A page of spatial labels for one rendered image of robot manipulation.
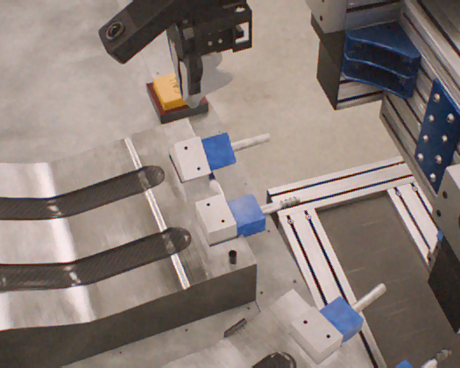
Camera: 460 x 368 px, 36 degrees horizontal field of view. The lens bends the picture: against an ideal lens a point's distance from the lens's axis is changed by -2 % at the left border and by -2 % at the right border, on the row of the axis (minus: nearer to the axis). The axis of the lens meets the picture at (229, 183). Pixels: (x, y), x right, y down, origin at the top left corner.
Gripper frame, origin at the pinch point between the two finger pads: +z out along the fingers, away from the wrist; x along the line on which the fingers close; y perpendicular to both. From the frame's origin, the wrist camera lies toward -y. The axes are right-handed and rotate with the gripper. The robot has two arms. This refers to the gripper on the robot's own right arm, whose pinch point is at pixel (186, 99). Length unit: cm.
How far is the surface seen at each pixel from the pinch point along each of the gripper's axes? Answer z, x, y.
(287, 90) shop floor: 101, 92, 58
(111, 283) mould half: 12.6, -13.6, -15.0
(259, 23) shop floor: 101, 127, 63
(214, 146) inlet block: 9.2, -0.6, 3.0
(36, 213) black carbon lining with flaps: 12.0, -0.4, -21.4
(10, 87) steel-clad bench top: 21.0, 35.1, -20.9
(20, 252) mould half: 10.0, -7.2, -24.2
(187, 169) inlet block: 9.3, -2.9, -1.4
